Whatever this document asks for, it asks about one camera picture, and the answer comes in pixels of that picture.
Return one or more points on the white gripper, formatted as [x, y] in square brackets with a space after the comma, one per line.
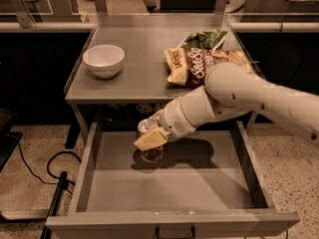
[174, 118]

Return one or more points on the orange soda can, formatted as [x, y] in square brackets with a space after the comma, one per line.
[152, 155]

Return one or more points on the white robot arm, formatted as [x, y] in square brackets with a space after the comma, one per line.
[230, 91]

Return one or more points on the grey counter cabinet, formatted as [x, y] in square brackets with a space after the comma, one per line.
[142, 80]

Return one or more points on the grey open drawer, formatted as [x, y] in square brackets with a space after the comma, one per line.
[210, 180]

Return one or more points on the brown yellow chip bag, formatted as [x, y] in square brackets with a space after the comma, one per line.
[189, 66]

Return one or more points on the white ceramic bowl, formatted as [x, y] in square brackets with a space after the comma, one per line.
[104, 61]

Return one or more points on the green snack bag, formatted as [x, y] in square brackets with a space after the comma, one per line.
[209, 39]

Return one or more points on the dark object at left edge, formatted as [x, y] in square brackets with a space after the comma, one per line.
[8, 138]

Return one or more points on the black floor bar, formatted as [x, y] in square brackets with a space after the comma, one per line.
[46, 232]

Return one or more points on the black drawer handle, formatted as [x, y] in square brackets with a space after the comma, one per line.
[175, 232]

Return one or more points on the white horizontal rail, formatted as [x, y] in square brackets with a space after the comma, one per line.
[48, 27]

